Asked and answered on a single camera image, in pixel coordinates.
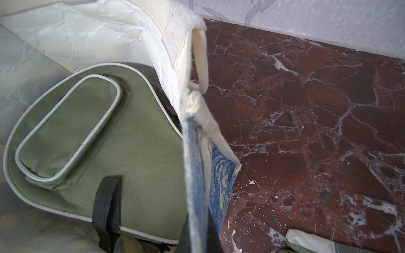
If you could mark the olive green paddle case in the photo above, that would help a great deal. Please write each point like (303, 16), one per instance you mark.
(99, 146)

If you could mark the cream canvas tote bag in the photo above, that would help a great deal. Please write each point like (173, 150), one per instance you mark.
(43, 42)

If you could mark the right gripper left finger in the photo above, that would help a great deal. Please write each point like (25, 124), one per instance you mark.
(185, 244)

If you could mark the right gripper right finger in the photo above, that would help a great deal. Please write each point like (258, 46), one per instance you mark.
(213, 241)

